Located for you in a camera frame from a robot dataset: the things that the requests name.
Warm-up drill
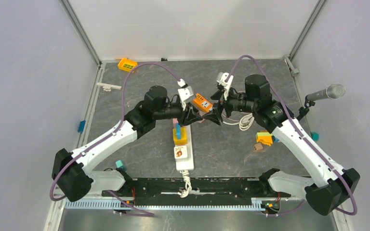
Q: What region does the pink cube socket adapter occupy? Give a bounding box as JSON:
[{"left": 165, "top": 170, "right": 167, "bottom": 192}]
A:
[{"left": 172, "top": 118, "right": 178, "bottom": 126}]

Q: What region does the yellow cube socket adapter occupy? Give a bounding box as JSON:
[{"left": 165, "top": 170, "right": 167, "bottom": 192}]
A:
[{"left": 172, "top": 127, "right": 188, "bottom": 146}]

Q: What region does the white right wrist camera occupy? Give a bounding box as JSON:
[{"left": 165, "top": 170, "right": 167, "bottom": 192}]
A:
[{"left": 217, "top": 72, "right": 234, "bottom": 101}]

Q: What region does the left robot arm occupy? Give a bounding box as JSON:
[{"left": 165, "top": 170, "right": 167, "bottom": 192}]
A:
[{"left": 52, "top": 85, "right": 202, "bottom": 202}]

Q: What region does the white coiled cable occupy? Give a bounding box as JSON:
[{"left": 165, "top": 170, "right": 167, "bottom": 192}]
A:
[{"left": 177, "top": 170, "right": 193, "bottom": 198}]

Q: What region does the yellow toy brick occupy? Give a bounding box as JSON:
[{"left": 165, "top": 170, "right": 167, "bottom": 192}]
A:
[{"left": 117, "top": 58, "right": 138, "bottom": 72}]

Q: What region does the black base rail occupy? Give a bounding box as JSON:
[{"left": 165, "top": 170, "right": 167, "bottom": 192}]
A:
[{"left": 102, "top": 172, "right": 290, "bottom": 206}]

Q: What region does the blue rounded adapter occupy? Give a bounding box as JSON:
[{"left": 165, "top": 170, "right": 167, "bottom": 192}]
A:
[{"left": 175, "top": 123, "right": 182, "bottom": 140}]

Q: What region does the orange power strip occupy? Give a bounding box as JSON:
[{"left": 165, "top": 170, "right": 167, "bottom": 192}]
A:
[{"left": 192, "top": 93, "right": 213, "bottom": 113}]

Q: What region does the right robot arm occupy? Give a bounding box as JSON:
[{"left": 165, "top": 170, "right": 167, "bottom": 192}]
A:
[{"left": 204, "top": 73, "right": 360, "bottom": 216}]

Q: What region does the colourful toy block stack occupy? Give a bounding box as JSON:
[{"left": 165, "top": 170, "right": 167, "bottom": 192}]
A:
[{"left": 255, "top": 130, "right": 276, "bottom": 146}]

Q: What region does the white flat bracket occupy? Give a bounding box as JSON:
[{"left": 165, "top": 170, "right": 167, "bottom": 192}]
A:
[{"left": 96, "top": 82, "right": 122, "bottom": 91}]

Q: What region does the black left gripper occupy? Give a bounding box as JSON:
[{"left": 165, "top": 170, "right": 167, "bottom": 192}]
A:
[{"left": 153, "top": 100, "right": 202, "bottom": 127}]

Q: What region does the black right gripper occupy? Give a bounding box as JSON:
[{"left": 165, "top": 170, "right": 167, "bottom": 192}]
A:
[{"left": 202, "top": 85, "right": 257, "bottom": 126}]

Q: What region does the wooden letter cube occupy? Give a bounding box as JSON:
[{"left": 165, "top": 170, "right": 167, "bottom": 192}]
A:
[{"left": 253, "top": 142, "right": 264, "bottom": 152}]

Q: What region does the grey microphone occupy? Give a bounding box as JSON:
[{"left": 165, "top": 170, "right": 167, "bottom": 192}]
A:
[{"left": 305, "top": 84, "right": 346, "bottom": 102}]

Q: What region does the white cube adapter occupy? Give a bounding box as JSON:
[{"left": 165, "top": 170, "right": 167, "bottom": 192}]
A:
[{"left": 174, "top": 145, "right": 188, "bottom": 161}]

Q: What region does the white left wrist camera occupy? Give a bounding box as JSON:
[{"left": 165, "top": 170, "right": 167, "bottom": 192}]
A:
[{"left": 177, "top": 79, "right": 196, "bottom": 111}]

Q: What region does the teal cube right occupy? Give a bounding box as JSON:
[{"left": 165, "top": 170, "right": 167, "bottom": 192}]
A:
[{"left": 311, "top": 132, "right": 319, "bottom": 141}]

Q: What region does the blue wall clip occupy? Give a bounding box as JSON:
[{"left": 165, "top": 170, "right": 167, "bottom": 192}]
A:
[{"left": 78, "top": 120, "right": 86, "bottom": 133}]

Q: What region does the white multicolour power strip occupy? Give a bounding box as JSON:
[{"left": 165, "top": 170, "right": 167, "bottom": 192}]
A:
[{"left": 172, "top": 119, "right": 194, "bottom": 172}]

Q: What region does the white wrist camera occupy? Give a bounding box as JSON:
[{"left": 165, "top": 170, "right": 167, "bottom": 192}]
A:
[
  {"left": 217, "top": 72, "right": 234, "bottom": 101},
  {"left": 177, "top": 79, "right": 196, "bottom": 111}
]

